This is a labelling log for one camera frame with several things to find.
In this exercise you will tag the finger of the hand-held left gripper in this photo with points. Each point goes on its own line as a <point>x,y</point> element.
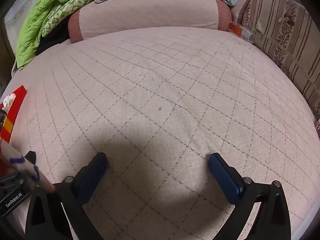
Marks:
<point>31,157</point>

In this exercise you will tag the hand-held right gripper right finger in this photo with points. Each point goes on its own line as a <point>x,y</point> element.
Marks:
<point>224,180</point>

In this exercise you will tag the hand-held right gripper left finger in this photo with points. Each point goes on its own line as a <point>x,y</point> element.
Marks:
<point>93,177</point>

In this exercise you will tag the red box with white inside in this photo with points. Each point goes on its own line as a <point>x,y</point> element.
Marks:
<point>15,111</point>

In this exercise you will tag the white tube with blue marks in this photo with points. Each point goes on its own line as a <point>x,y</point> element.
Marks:
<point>23,167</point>

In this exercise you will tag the dark cloth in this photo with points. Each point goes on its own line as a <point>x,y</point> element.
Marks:
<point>53,38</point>

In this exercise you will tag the bright green quilt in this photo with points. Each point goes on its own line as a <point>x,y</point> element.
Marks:
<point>37,12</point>

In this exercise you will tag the plastic bottle with orange label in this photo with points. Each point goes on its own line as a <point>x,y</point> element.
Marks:
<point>241,32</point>

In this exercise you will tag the striped floral cushion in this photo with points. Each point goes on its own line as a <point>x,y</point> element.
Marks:
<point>282,37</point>

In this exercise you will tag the green floral quilt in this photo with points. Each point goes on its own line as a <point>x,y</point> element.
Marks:
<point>75,2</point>

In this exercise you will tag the pink bolster pillow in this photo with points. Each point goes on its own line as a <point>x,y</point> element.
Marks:
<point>150,15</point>

